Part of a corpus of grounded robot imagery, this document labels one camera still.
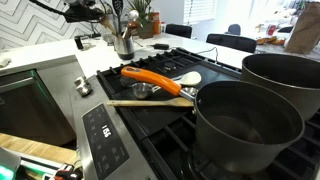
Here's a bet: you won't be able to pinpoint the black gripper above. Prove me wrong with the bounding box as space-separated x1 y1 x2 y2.
63 3 105 24

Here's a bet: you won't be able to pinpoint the metal utensil bucket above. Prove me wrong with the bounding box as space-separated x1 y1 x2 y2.
114 34 136 61

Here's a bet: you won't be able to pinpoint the small black counter device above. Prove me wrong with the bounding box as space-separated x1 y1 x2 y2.
74 34 85 51

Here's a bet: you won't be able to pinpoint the black slotted spatula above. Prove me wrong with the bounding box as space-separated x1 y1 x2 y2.
111 0 124 34

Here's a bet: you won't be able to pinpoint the silver ladle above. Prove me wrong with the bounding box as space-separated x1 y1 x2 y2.
123 9 140 38

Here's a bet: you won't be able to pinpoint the brown ladle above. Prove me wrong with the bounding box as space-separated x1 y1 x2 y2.
121 20 144 40

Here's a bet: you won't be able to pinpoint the potted green plant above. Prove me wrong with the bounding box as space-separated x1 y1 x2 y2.
127 0 156 40

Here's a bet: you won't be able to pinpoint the silver stove knob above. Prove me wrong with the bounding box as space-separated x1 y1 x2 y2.
73 76 93 98

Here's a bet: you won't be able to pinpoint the orange bottle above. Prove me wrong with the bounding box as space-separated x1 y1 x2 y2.
148 11 162 36

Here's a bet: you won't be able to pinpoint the black power adapter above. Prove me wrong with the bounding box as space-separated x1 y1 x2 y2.
152 42 171 51

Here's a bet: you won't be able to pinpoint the white cloth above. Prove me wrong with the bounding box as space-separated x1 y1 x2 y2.
0 56 13 69

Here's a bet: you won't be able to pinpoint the metal measuring cup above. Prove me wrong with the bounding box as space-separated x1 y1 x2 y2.
131 82 168 100

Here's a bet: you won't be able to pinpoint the black dining chair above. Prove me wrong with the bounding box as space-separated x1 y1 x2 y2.
165 23 194 40
205 33 258 54

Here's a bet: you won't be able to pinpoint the stainless dishwasher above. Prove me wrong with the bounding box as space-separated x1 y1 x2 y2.
0 69 78 147

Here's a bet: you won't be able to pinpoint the flat wooden spatula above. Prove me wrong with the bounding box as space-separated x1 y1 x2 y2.
106 96 195 108

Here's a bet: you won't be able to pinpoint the white window blinds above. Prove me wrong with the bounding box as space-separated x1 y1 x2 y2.
183 0 218 25

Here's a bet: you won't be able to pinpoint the cream plastic spoon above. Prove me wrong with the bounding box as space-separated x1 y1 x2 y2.
151 70 203 94

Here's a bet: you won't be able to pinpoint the black gas range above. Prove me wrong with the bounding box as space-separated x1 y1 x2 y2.
68 47 320 180

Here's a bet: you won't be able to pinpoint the blue chair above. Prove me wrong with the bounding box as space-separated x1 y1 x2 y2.
227 23 242 36

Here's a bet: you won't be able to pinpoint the red and black tool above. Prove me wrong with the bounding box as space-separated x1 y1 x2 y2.
52 162 84 180

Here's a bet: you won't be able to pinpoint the green lit device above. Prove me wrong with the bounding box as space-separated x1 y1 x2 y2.
0 147 22 180

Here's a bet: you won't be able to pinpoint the large dark stock pot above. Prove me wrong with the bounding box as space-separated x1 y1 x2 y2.
240 53 320 122

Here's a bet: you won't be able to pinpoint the brown paper bag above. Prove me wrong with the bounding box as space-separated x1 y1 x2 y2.
284 1 320 55

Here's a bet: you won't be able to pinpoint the thin black stove cable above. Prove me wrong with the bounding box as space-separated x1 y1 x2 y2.
195 46 220 64

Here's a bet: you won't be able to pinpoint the saucepan with orange handle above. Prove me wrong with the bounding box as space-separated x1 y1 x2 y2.
120 65 306 175

